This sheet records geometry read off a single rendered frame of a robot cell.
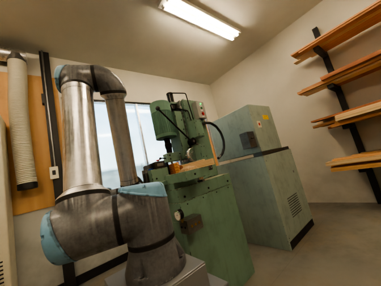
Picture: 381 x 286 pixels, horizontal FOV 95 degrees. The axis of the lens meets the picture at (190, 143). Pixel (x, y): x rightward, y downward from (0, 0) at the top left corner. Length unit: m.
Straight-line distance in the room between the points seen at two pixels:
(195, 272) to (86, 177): 0.43
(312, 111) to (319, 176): 0.96
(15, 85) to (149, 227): 2.31
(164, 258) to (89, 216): 0.24
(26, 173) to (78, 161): 1.69
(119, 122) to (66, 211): 0.44
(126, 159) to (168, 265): 0.50
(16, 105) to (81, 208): 2.05
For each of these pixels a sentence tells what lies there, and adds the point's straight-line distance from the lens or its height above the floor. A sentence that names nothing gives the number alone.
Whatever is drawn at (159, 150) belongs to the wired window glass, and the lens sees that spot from 2.97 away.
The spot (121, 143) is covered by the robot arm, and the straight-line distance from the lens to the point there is 0.88.
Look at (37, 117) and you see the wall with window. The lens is 2.66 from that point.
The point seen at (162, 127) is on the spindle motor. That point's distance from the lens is 1.40.
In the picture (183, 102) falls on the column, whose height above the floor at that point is 1.48.
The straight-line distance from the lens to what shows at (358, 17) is 2.76.
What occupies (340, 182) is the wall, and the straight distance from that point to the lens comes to 3.19.
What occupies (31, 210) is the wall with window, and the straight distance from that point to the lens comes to 2.48.
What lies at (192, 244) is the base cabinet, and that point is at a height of 0.45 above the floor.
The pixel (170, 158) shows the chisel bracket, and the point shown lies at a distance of 1.40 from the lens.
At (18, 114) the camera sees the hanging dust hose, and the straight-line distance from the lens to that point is 2.50.
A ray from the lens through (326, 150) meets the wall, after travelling 3.13.
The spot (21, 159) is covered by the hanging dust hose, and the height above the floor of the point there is 1.37.
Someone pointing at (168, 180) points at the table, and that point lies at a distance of 1.22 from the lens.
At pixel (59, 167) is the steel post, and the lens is 2.44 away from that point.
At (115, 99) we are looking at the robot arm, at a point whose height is 1.28.
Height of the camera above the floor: 0.90
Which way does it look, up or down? 9 degrees up
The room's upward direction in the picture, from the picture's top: 13 degrees counter-clockwise
